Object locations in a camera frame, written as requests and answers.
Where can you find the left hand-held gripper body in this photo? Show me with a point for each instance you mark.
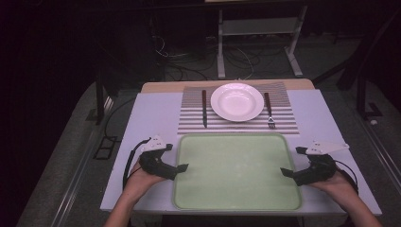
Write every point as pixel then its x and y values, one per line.
pixel 157 167

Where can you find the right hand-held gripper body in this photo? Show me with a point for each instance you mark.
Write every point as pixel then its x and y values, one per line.
pixel 318 171

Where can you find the green tray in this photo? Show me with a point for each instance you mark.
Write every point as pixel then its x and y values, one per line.
pixel 236 173

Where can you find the person's left hand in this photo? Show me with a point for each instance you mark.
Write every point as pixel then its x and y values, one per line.
pixel 140 181

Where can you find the person's right hand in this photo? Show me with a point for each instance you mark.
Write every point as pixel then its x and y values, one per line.
pixel 340 187

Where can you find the striped placemat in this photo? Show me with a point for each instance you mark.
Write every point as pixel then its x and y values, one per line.
pixel 283 119

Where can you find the small white floor object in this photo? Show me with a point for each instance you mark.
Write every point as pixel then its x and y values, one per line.
pixel 373 122

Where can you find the white plate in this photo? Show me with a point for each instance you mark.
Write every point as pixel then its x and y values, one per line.
pixel 237 102

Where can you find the black metal stand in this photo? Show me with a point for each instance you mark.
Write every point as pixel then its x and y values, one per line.
pixel 101 94
pixel 365 101

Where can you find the black floor bracket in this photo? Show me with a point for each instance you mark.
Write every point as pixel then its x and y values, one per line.
pixel 105 148

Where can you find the metal floor rail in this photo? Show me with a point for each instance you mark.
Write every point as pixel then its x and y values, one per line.
pixel 78 176
pixel 381 148

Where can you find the grey metal table frame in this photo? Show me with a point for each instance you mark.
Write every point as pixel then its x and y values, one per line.
pixel 258 26

